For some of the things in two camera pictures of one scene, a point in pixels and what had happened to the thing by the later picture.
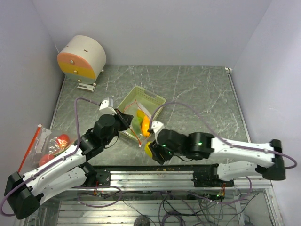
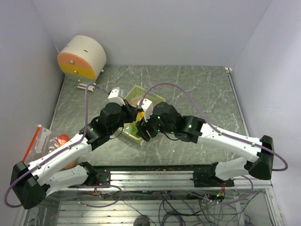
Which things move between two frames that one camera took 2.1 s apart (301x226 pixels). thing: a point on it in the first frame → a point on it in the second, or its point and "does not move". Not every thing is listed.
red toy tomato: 63,141 does not move
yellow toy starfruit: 147,150 → 140,116
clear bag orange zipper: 45,145 does not move
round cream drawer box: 82,59 does not move
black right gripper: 158,153 → 142,126
